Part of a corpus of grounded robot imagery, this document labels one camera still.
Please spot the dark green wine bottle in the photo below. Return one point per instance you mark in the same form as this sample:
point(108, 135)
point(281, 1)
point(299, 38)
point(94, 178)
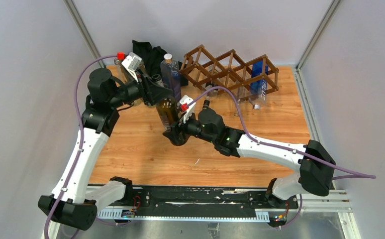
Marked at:
point(167, 109)

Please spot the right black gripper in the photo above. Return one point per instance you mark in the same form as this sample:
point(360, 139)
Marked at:
point(173, 135)

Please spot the blue bottle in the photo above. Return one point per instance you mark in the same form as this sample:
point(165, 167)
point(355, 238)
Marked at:
point(257, 93)
point(171, 76)

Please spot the black crumpled cloth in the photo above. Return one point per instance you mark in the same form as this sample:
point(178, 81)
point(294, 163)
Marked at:
point(151, 56)

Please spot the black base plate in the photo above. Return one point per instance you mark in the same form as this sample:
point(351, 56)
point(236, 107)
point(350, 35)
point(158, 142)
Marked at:
point(197, 203)

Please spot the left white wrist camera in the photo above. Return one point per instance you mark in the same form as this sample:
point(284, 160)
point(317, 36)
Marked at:
point(130, 65)

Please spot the brown wooden wine rack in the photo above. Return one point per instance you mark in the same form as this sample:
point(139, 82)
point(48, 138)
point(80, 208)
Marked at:
point(228, 70)

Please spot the clear bottle black cap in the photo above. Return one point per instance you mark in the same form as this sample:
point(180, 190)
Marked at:
point(211, 95)

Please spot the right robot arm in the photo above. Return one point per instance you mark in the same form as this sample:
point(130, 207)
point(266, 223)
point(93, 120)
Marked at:
point(311, 163)

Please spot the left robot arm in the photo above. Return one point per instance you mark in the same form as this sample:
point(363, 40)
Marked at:
point(83, 148)

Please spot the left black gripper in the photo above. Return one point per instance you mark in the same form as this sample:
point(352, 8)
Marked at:
point(152, 92)

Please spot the clear empty bottle in rack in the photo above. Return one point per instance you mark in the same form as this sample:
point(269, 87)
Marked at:
point(242, 95)

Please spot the aluminium frame rail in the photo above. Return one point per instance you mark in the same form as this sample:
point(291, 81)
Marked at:
point(336, 202)

